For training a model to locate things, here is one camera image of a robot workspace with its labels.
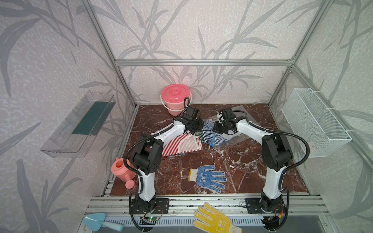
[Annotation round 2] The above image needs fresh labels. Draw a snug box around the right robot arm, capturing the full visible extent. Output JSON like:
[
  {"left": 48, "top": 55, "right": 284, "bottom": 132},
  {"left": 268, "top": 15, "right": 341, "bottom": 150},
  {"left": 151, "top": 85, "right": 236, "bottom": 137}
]
[{"left": 213, "top": 108, "right": 310, "bottom": 213}]

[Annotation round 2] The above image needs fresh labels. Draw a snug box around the blue dotted work glove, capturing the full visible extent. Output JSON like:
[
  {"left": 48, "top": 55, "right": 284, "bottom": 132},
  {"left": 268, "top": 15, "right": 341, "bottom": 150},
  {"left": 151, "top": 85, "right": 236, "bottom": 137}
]
[{"left": 188, "top": 165, "right": 227, "bottom": 194}]

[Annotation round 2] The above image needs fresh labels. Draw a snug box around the pink lidded plastic bucket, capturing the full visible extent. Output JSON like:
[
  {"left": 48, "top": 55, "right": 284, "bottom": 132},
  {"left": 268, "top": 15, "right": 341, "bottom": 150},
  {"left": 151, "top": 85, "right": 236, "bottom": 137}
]
[{"left": 160, "top": 84, "right": 192, "bottom": 117}]

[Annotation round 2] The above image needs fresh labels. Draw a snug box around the light blue hand trowel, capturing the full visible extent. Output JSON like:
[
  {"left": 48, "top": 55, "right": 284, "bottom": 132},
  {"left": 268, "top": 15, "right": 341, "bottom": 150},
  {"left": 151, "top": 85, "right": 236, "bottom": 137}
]
[{"left": 83, "top": 213, "right": 124, "bottom": 232}]

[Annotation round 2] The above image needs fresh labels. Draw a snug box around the white wire mesh basket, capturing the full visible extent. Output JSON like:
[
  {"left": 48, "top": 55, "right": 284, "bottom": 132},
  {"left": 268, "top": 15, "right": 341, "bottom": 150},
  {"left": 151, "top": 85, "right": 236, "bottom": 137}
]
[{"left": 282, "top": 87, "right": 352, "bottom": 158}]

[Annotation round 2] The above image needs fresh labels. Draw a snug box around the green white striped garment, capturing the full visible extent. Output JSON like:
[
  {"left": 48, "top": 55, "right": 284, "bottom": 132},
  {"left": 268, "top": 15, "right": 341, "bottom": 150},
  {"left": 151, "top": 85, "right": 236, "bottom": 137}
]
[{"left": 195, "top": 130, "right": 205, "bottom": 143}]

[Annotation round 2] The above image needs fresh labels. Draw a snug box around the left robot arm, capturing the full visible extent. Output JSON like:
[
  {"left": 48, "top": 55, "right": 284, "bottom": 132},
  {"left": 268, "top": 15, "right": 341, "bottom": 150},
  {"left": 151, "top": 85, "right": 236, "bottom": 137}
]
[{"left": 123, "top": 97, "right": 204, "bottom": 207}]

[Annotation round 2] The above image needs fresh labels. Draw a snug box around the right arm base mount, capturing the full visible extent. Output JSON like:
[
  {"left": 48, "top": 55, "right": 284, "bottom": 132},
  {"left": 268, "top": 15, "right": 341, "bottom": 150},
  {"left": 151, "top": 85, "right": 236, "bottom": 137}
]
[{"left": 244, "top": 196, "right": 286, "bottom": 214}]

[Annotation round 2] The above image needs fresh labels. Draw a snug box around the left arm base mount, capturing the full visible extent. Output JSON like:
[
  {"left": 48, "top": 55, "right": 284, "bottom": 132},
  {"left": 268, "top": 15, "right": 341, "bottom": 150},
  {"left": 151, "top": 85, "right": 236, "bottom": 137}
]
[{"left": 131, "top": 198, "right": 170, "bottom": 215}]

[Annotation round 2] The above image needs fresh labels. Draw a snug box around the clear plastic wall shelf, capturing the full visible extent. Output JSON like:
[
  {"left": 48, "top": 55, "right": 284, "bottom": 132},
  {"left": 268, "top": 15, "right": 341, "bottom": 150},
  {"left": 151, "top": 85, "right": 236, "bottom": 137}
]
[{"left": 40, "top": 91, "right": 116, "bottom": 158}]

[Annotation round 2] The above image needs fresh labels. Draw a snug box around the pink item in basket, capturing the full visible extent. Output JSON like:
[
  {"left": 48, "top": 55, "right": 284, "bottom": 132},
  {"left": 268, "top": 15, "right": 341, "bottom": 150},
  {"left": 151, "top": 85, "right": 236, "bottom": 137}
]
[{"left": 308, "top": 142, "right": 316, "bottom": 150}]

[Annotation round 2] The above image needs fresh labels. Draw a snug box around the red white striped garment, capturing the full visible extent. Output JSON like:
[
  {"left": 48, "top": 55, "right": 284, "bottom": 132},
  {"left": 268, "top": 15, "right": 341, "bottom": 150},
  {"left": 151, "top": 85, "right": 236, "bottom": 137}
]
[{"left": 162, "top": 134, "right": 203, "bottom": 157}]

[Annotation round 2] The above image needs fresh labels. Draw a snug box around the pink watering can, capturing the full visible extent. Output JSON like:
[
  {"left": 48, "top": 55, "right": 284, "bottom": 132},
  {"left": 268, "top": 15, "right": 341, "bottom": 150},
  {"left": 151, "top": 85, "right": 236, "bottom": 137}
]
[{"left": 111, "top": 157, "right": 136, "bottom": 189}]

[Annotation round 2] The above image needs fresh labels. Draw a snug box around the clear vacuum storage bag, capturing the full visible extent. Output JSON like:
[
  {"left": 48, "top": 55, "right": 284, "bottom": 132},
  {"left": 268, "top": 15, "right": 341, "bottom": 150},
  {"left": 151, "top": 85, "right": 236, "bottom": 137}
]
[{"left": 203, "top": 113, "right": 252, "bottom": 149}]

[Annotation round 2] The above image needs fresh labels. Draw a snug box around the blue white striped garment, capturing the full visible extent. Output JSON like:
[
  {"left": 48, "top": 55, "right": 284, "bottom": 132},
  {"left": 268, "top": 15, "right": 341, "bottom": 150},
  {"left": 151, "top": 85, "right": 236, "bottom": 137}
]
[{"left": 200, "top": 120, "right": 240, "bottom": 146}]

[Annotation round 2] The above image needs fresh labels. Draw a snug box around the yellow dotted work glove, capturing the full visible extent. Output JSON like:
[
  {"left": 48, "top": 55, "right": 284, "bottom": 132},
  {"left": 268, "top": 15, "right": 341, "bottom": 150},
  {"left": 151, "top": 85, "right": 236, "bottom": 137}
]
[{"left": 193, "top": 203, "right": 243, "bottom": 233}]

